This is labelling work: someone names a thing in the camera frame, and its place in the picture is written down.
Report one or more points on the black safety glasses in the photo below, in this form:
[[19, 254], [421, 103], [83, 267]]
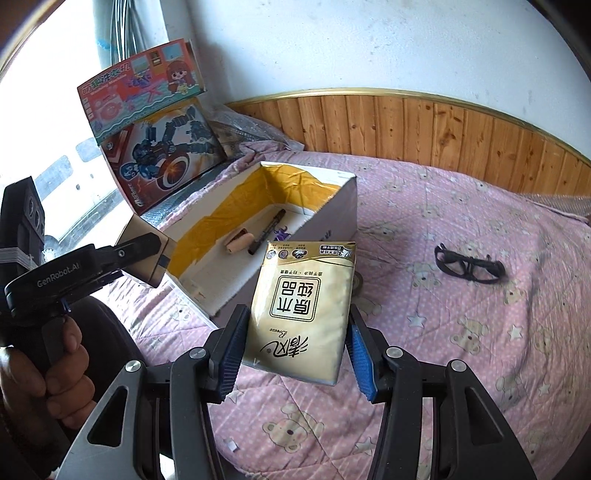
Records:
[[484, 271]]

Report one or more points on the beige tissue pack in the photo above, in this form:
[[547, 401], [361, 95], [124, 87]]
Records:
[[300, 309]]

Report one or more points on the black marker pen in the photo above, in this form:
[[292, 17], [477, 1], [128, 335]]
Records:
[[256, 243]]

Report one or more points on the white van outside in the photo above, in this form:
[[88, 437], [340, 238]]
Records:
[[76, 192]]

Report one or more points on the pink stapler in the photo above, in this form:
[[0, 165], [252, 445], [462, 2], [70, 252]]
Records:
[[237, 241]]

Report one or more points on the green tape roll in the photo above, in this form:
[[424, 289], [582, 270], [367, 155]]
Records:
[[357, 284]]

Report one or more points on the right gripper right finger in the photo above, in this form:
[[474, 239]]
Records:
[[390, 376]]

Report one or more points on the pink bear-print quilt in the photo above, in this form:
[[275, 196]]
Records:
[[526, 338]]

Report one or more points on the gold square tin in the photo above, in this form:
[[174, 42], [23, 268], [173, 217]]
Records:
[[136, 227]]

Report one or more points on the bubble wrap at headboard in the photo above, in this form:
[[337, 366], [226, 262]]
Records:
[[232, 129]]

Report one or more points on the person's left hand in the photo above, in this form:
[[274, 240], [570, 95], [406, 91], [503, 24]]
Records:
[[33, 401]]

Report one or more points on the robot toy box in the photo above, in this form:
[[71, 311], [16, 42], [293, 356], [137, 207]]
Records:
[[156, 156]]

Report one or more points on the wooden headboard panel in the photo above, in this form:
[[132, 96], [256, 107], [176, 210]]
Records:
[[429, 130]]

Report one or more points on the pink girl toy box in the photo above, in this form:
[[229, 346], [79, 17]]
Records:
[[139, 86]]

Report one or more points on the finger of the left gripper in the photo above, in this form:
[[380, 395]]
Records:
[[138, 256]]

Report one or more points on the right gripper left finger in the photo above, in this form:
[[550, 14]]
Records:
[[201, 377]]

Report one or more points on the purple silver hero figure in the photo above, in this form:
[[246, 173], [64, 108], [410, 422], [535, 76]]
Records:
[[281, 234]]

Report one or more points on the white cardboard box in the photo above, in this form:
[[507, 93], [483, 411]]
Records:
[[320, 204]]

